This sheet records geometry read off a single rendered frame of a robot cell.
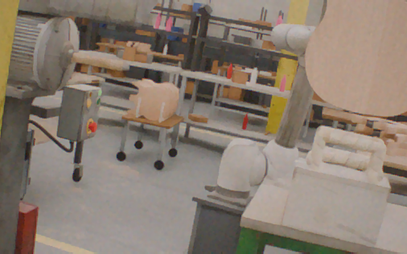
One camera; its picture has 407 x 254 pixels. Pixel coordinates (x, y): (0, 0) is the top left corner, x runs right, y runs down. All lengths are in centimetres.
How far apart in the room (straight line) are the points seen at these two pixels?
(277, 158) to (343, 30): 111
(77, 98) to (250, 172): 84
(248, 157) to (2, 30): 168
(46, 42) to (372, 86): 100
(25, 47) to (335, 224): 111
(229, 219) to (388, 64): 119
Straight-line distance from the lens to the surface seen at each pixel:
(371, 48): 152
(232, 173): 244
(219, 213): 245
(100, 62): 182
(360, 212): 153
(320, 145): 150
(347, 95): 152
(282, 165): 252
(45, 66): 181
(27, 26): 187
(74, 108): 210
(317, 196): 152
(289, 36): 224
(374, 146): 150
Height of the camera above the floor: 140
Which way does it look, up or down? 9 degrees down
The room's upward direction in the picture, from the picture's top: 11 degrees clockwise
